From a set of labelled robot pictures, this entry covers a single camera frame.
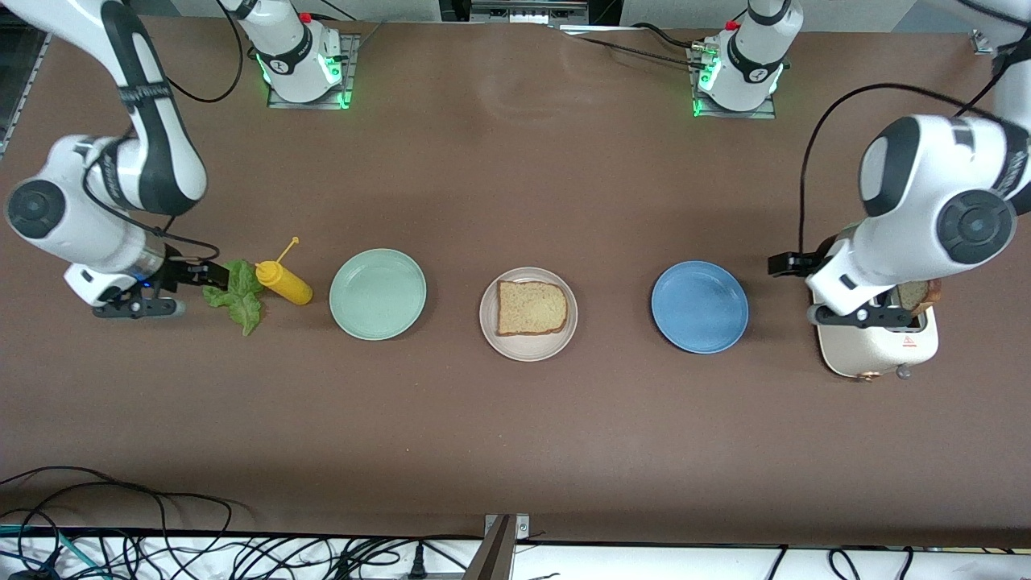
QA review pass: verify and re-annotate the green lettuce leaf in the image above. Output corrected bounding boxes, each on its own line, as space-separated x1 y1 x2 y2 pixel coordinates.
201 259 267 337

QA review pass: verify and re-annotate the yellow mustard squeeze bottle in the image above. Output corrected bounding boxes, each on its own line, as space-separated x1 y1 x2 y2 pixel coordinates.
255 236 313 306

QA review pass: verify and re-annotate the brown bread slice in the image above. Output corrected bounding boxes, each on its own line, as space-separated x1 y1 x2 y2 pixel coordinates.
496 280 569 337
898 278 943 317

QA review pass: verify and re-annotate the blue plate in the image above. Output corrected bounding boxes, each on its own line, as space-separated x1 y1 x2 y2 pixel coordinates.
651 259 750 355

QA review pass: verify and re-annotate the mint green plate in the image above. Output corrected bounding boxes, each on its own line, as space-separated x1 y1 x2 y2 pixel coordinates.
329 248 428 342

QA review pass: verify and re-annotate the beige plate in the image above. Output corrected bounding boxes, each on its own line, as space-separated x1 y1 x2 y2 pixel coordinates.
479 267 579 363

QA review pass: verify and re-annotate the white two-slot toaster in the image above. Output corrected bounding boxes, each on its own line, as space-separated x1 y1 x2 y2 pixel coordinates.
814 274 941 381

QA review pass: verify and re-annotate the dark metal beam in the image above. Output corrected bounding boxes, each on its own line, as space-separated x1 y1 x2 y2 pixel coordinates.
463 516 516 580

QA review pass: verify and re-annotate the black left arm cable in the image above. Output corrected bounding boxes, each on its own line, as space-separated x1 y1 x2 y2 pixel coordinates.
799 81 1016 255

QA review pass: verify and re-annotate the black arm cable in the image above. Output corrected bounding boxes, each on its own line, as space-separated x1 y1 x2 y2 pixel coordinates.
799 81 1016 255
81 0 245 263

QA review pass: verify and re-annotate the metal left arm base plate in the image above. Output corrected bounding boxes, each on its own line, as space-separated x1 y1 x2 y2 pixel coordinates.
687 44 778 120

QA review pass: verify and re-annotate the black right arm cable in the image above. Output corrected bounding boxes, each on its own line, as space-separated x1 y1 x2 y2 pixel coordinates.
81 0 245 263

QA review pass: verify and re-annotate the black looped floor cable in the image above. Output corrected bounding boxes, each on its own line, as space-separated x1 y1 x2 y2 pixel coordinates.
0 466 234 537

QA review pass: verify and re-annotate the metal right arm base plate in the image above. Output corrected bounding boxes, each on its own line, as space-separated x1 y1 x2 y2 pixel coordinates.
266 32 361 110

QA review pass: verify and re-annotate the black corrugated base cable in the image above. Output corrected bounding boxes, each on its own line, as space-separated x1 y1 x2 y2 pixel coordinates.
564 24 710 69

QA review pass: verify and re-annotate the teal floor cable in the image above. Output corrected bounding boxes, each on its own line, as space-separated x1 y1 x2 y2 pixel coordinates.
0 524 106 580

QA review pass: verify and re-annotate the grey metal equipment frame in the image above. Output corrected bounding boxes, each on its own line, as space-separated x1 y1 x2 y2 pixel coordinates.
439 0 589 25

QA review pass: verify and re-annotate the small aluminium corner bracket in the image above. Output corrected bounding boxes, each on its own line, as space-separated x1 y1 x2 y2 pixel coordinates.
483 513 531 542

